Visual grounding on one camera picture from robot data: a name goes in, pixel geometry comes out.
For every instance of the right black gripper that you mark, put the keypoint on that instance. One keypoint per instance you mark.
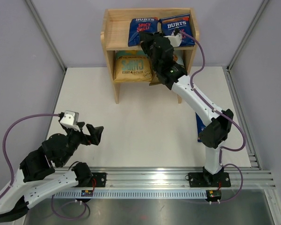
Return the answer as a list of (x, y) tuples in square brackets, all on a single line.
[(146, 39)]

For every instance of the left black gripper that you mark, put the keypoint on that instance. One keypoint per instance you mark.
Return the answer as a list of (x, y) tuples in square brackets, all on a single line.
[(95, 133)]

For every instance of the blue Burts chips bag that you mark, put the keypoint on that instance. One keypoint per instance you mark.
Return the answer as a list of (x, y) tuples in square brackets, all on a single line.
[(138, 25), (168, 24), (200, 126)]

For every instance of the light blue cassava chips bag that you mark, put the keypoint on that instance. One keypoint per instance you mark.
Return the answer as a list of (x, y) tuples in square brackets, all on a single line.
[(178, 58)]

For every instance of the tan kettle chips bag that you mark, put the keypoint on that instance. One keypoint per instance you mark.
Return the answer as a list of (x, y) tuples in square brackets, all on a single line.
[(132, 66)]

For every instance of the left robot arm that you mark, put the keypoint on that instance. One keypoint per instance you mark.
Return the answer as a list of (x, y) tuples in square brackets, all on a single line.
[(28, 189)]

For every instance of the wooden two-tier shelf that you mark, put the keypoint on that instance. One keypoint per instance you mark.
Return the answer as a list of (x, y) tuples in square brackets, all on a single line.
[(115, 29)]

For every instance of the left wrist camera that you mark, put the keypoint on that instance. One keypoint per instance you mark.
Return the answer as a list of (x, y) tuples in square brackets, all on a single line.
[(70, 120)]

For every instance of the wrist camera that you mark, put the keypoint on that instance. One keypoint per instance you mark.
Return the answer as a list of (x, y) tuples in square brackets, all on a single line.
[(175, 38), (70, 120)]

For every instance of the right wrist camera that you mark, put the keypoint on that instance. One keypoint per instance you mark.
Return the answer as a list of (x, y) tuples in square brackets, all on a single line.
[(175, 38)]

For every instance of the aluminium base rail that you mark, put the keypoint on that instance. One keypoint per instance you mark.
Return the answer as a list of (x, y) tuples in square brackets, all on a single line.
[(173, 177)]

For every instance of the right aluminium frame post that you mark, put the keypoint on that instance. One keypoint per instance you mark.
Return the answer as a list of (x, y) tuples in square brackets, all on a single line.
[(262, 7)]

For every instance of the aluminium frame post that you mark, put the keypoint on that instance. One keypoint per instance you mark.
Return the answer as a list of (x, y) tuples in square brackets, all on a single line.
[(39, 22), (262, 7)]

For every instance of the left aluminium frame post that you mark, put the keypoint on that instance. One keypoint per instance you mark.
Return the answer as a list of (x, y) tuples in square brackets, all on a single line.
[(39, 22)]

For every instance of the white slotted cable duct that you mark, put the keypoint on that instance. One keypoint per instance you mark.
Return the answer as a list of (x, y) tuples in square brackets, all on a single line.
[(131, 194)]

